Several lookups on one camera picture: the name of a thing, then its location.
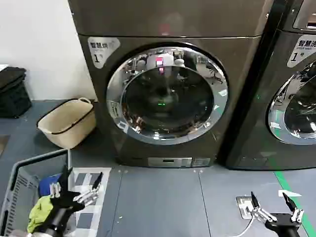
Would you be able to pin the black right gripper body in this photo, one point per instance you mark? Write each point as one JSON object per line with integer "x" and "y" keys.
{"x": 281, "y": 222}

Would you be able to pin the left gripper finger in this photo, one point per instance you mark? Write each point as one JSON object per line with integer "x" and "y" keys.
{"x": 66, "y": 179}
{"x": 95, "y": 184}

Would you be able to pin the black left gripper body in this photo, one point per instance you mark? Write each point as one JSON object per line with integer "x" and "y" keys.
{"x": 61, "y": 209}

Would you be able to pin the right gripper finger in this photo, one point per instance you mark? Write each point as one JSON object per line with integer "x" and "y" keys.
{"x": 289, "y": 202}
{"x": 255, "y": 202}

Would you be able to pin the white floor tape arrow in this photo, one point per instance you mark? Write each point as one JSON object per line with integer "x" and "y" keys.
{"x": 287, "y": 193}

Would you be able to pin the silver floor socket plate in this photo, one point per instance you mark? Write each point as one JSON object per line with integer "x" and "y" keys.
{"x": 243, "y": 203}

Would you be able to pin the blue garment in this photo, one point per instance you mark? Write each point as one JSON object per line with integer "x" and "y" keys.
{"x": 47, "y": 184}

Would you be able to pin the green garment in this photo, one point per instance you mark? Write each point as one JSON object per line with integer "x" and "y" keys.
{"x": 40, "y": 209}

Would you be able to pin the green floor tape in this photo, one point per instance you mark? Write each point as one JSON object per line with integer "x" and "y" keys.
{"x": 285, "y": 181}

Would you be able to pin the grey white checkered mat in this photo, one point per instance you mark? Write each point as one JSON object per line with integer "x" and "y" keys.
{"x": 86, "y": 222}

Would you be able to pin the grey plastic laundry basket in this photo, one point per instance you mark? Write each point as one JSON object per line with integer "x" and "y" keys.
{"x": 19, "y": 172}

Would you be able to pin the beige soft laundry basket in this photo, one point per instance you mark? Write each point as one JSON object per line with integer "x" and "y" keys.
{"x": 71, "y": 128}

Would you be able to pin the grey machine with washer label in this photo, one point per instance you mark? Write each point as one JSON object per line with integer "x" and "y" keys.
{"x": 259, "y": 123}

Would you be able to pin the silver dryer control panel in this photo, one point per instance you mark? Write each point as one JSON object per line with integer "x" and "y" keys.
{"x": 177, "y": 161}

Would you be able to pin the round chrome glass washer door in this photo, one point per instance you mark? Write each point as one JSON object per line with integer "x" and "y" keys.
{"x": 296, "y": 111}

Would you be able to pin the black plastic crate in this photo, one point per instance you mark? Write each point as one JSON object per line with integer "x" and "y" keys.
{"x": 13, "y": 96}

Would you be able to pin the round chrome glass dryer door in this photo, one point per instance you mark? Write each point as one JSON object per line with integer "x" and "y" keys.
{"x": 168, "y": 98}

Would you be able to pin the white flat object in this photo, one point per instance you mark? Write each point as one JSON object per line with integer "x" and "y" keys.
{"x": 3, "y": 67}

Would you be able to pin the silver dryer label sticker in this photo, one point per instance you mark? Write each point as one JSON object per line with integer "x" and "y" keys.
{"x": 101, "y": 50}

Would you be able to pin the silver washer label sticker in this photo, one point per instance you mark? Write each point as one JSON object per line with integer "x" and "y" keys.
{"x": 302, "y": 51}

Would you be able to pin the grey dryer with dryer label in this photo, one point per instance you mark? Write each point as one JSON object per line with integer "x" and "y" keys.
{"x": 158, "y": 22}

